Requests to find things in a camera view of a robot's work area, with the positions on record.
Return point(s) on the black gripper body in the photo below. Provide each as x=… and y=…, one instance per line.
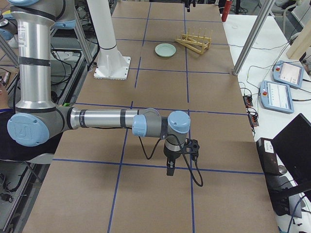
x=188, y=5
x=170, y=154

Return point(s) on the pale green ceramic plate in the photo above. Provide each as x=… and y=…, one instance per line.
x=165, y=50

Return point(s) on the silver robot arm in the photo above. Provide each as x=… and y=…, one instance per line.
x=35, y=19

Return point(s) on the wooden dish rack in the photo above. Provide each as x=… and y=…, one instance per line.
x=194, y=40

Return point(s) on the red cylinder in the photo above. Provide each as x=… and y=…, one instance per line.
x=226, y=10

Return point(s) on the black computer box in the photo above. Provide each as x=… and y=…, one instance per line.
x=277, y=182

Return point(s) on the near teach pendant tablet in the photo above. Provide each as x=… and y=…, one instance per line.
x=276, y=96

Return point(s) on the teach pendant tablet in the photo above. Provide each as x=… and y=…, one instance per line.
x=288, y=73
x=276, y=96

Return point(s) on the black monitor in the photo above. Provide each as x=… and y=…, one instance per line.
x=293, y=146

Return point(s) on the far teach pendant tablet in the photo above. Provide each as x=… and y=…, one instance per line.
x=288, y=73

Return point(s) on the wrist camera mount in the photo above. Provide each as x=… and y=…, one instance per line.
x=191, y=147

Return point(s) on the aluminium frame post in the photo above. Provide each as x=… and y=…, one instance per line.
x=259, y=22

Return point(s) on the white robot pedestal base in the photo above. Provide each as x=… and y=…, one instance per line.
x=110, y=63

